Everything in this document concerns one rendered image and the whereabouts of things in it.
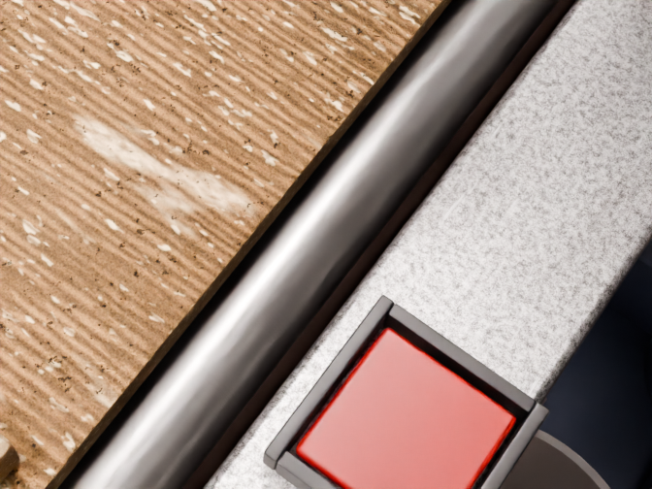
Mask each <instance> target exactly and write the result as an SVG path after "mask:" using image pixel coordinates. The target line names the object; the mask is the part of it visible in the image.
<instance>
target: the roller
mask: <svg viewBox="0 0 652 489"><path fill-rule="evenodd" d="M558 1H559V0H452V1H451V2H450V4H449V5H448V6H447V7H446V8H445V10H444V11H443V12H442V13H441V15H440V16H439V17H438V19H437V20H436V21H435V22H434V24H433V25H432V26H431V27H430V28H429V30H428V31H427V32H426V33H425V35H424V36H423V37H422V38H421V40H420V41H419V42H418V43H417V45H416V46H415V47H414V48H413V50H412V51H411V52H410V53H409V54H408V56H407V57H406V58H405V60H404V61H403V62H402V63H401V65H400V66H399V67H398V68H397V70H396V71H395V72H394V73H393V74H392V76H391V77H390V78H389V79H388V81H387V82H386V83H385V84H384V86H383V87H382V88H381V89H380V91H379V92H378V93H377V94H376V95H375V97H374V98H373V99H372V101H371V102H370V103H369V104H368V106H367V107H366V108H365V109H364V111H363V112H361V113H360V115H359V116H358V117H357V118H356V119H355V121H354V122H353V123H352V124H351V126H350V127H349V128H348V129H347V131H346V132H345V133H344V134H343V136H342V137H341V138H340V139H339V141H338V142H337V143H336V144H335V146H334V147H333V148H332V149H331V151H330V152H329V153H328V154H327V156H326V157H325V158H324V159H323V160H322V162H321V163H320V164H319V165H318V167H317V168H316V169H315V170H314V172H313V173H312V174H311V175H310V177H309V178H308V179H307V181H306V182H305V183H304V184H303V185H302V187H301V188H300V189H299V190H298V192H297V193H296V194H295V195H294V197H293V198H292V199H291V200H290V202H289V203H288V204H287V205H286V206H285V208H284V209H283V210H282V211H281V213H280V214H279V215H278V216H277V218H276V219H275V220H274V222H273V223H272V224H271V225H270V226H269V228H268V229H267V230H266V231H265V233H264V234H263V235H262V236H261V238H260V239H259V240H258V241H257V243H256V244H255V245H254V246H253V248H252V249H251V250H250V251H249V252H248V254H247V255H246V256H245V257H244V259H243V260H242V261H241V263H240V264H239V265H238V266H237V268H236V269H235V270H234V271H233V272H232V274H231V275H230V276H229V277H228V278H227V279H226V280H225V281H224V283H223V284H222V285H221V286H220V288H219V289H218V290H217V291H216V292H215V294H214V295H213V296H212V298H211V299H210V300H209V301H208V303H207V304H206V305H205V306H204V308H203V309H202V310H201V311H200V313H199V314H198V315H197V316H196V317H195V319H194V320H193V321H192V322H191V324H190V325H189V326H188V327H187V329H186V330H185V331H184V332H183V334H182V335H181V336H180V337H179V339H178V340H177V341H176V342H175V344H174V345H173V346H172V347H171V349H170V350H169V351H168V352H167V354H166V355H165V356H164V357H163V358H162V360H161V361H160V362H159V363H158V365H157V366H156V367H155V368H154V370H153V371H152V372H151V373H150V375H149V376H148V377H147V379H146V380H145V381H144V382H143V383H142V385H141V386H140V387H139V388H138V390H137V391H136V392H135V393H134V395H133V396H132V397H131V398H130V400H129V401H128V402H127V403H126V404H125V406H124V407H123V408H122V409H121V411H120V412H119V413H118V414H117V416H116V417H115V418H114V420H113V421H112V422H111V423H110V425H109V426H108V427H107V428H106V429H105V431H104V432H103V433H102V434H101V436H100V437H99V438H98V439H97V441H96V442H94V443H93V445H92V446H91V447H90V448H89V449H88V451H87V452H86V453H85V454H84V456H83V457H82V458H81V460H80V461H79V462H78V463H77V465H76V466H75V467H74V468H73V469H72V471H71V472H70V473H69V474H68V476H67V477H66V478H65V479H64V481H63V482H62V483H61V484H60V486H59V487H58V488H57V489H181V488H182V487H183V486H184V484H185V483H186V482H187V480H188V479H189V478H190V476H191V475H193V474H194V472H195V471H196V470H197V468H198V467H199V466H200V465H201V463H202V462H203V461H204V459H205V458H206V457H207V455H208V454H209V453H210V452H211V450H212V449H213V447H214V446H215V445H216V444H217V442H218V441H219V440H220V438H221V437H222V436H223V434H224V433H225V432H226V431H227V429H228V428H229V427H230V425H231V424H232V423H233V422H234V420H235V419H236V418H237V416H238V415H239V414H240V412H241V411H242V410H243V409H244V407H245V406H246V404H247V403H248V402H249V401H250V399H251V398H252V397H253V395H254V394H255V393H256V391H257V390H258V389H259V388H260V386H261V385H262V384H263V382H264V381H265V380H266V378H267V377H268V376H269V375H270V373H271V372H272V371H273V369H274V368H275V367H276V366H277V364H278V363H279V361H280V360H281V359H282V357H283V356H284V355H285V354H286V352H287V351H288V350H289V348H290V347H291V346H292V345H293V343H294V342H295V341H296V340H297V339H298V338H299V336H300V335H301V334H302V333H303V331H304V330H305V329H306V327H307V326H308V325H309V324H310V322H311V321H312V319H313V318H314V317H315V315H316V314H317V313H318V312H319V310H320V309H321V308H322V306H323V305H324V304H325V303H326V301H327V300H328V299H329V297H330V296H331V295H332V293H333V292H334V291H335V290H336V288H337V287H338V286H339V284H340V283H341V282H342V280H343V279H344V278H345V276H346V275H347V274H348V272H349V271H350V270H351V269H352V267H353V266H354V265H355V263H356V262H357V261H358V260H359V258H360V257H361V256H362V254H363V253H364V252H365V250H366V249H367V248H368V247H369V245H370V244H371V243H372V241H373V240H374V239H375V237H376V236H377V235H378V233H379V232H380V231H381V229H382V228H383V227H384V226H385V224H386V223H387V222H388V220H389V219H390V218H391V216H392V215H393V214H394V213H395V211H396V210H397V209H398V207H399V206H400V205H401V204H402V203H403V202H404V200H405V199H406V197H407V196H408V194H409V193H410V192H411V190H412V189H413V188H414V186H415V185H416V184H418V182H419V181H420V180H421V178H422V177H423V176H424V174H425V173H426V172H427V171H428V169H429V168H430V167H431V165H432V164H433V163H434V162H435V160H436V159H437V158H438V156H439V155H440V153H441V152H442V151H443V150H444V148H445V147H446V146H447V144H448V143H449V142H450V141H451V139H452V138H453V137H454V135H455V134H456V133H457V131H458V130H459V129H460V128H461V126H462V125H463V124H464V122H465V121H466V120H467V118H468V117H469V116H470V115H471V113H472V112H473V110H474V109H475V108H476V107H477V105H478V104H479V103H480V101H481V100H482V99H483V97H484V96H485V95H486V94H487V92H488V91H489V90H490V88H491V87H492V86H493V85H494V83H495V82H496V81H497V79H498V78H499V77H500V75H501V74H502V73H503V72H504V70H505V69H506V67H507V66H508V65H509V64H510V62H511V61H512V60H513V58H514V57H515V56H516V54H517V53H518V52H519V51H520V50H521V49H522V48H523V46H524V45H525V44H526V43H527V41H528V40H529V39H530V37H531V36H532V35H533V33H534V32H535V31H536V30H537V28H538V27H539V25H540V24H541V23H542V22H543V20H544V19H545V18H546V16H547V15H548V14H549V12H550V11H551V10H552V9H553V7H554V6H555V5H556V3H557V2H558Z"/></svg>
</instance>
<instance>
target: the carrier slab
mask: <svg viewBox="0 0 652 489"><path fill-rule="evenodd" d="M451 1H452V0H0V434H1V435H2V436H4V437H5V438H6V439H8V440H9V441H10V442H11V444H12V445H13V446H14V448H15V449H16V452H17V456H18V458H19V461H18V463H17V464H16V466H15V467H14V468H13V469H12V470H11V471H10V473H9V474H8V475H7V476H6V478H5V479H4V480H3V481H2V482H1V484H0V489H57V488H58V487H59V486H60V484H61V483H62V482H63V481H64V479H65V478H66V477H67V476H68V474H69V473H70V472H71V471H72V469H73V468H74V467H75V466H76V465H77V463H78V462H79V461H80V460H81V458H82V457H83V456H84V454H85V453H86V452H87V451H88V449H89V448H90V447H91V446H92V445H93V443H94V442H96V441H97V439H98V438H99V437H100V436H101V434H102V433H103V432H104V431H105V429H106V428H107V427H108V426H109V425H110V423H111V422H112V421H113V420H114V418H115V417H116V416H117V414H118V413H119V412H120V411H121V409H122V408H123V407H124V406H125V404H126V403H127V402H128V401H129V400H130V398H131V397H132V396H133V395H134V393H135V392H136V391H137V390H138V388H139V387H140V386H141V385H142V383H143V382H144V381H145V380H146V379H147V377H148V376H149V375H150V373H151V372H152V371H153V370H154V368H155V367H156V366H157V365H158V363H159V362H160V361H161V360H162V358H163V357H164V356H165V355H166V354H167V352H168V351H169V350H170V349H171V347H172V346H173V345H174V344H175V342H176V341H177V340H178V339H179V337H180V336H181V335H182V334H183V332H184V331H185V330H186V329H187V327H188V326H189V325H190V324H191V322H192V321H193V320H194V319H195V317H196V316H197V315H198V314H199V313H200V311H201V310H202V309H203V308H204V306H205V305H206V304H207V303H208V301H209V300H210V299H211V298H212V296H213V295H214V294H215V292H216V291H217V290H218V289H219V288H220V286H221V285H222V284H223V283H224V281H225V280H226V279H227V278H228V277H229V276H230V275H231V274H232V272H233V271H234V270H235V269H236V268H237V266H238V265H239V264H240V263H241V261H242V260H243V259H244V258H245V256H246V255H247V254H248V252H249V251H250V250H251V249H252V248H253V246H254V245H255V244H256V243H257V241H258V240H259V239H260V238H261V236H262V235H263V234H264V233H265V231H266V230H267V229H268V228H269V226H270V225H271V224H272V223H273V222H274V220H275V219H276V218H277V216H278V215H279V214H280V213H281V211H282V210H283V209H284V208H285V206H286V205H287V204H288V203H289V202H290V200H291V199H292V198H293V197H294V195H295V194H296V193H297V192H298V190H299V189H300V188H301V187H302V185H303V184H304V183H305V182H306V181H307V179H308V178H309V177H310V175H311V174H312V173H313V172H314V170H315V169H316V168H317V167H318V165H319V164H320V163H321V162H322V160H323V159H324V158H325V157H326V156H327V154H328V153H329V152H330V151H331V149H332V148H333V147H334V146H335V144H336V143H337V142H338V141H339V139H340V138H341V137H342V136H343V134H344V133H345V132H346V131H347V129H348V128H349V127H350V126H351V124H352V123H353V122H354V121H355V119H356V118H357V117H358V116H359V115H360V113H361V112H363V111H364V109H365V108H366V107H367V106H368V104H369V103H370V102H371V101H372V99H373V98H374V97H375V95H376V94H377V93H378V92H379V91H380V89H381V88H382V87H383V86H384V84H385V83H386V82H387V81H388V79H389V78H390V77H391V76H392V74H393V73H394V72H395V71H396V70H397V68H398V67H399V66H400V65H401V63H402V62H403V61H404V60H405V58H406V57H407V56H408V54H409V53H410V52H411V51H412V50H413V48H414V47H415V46H416V45H417V43H418V42H419V41H420V40H421V38H422V37H423V36H424V35H425V33H426V32H427V31H428V30H429V28H430V27H431V26H432V25H433V24H434V22H435V21H436V20H437V19H438V17H439V16H440V15H441V13H442V12H443V11H444V10H445V8H446V7H447V6H448V5H449V4H450V2H451Z"/></svg>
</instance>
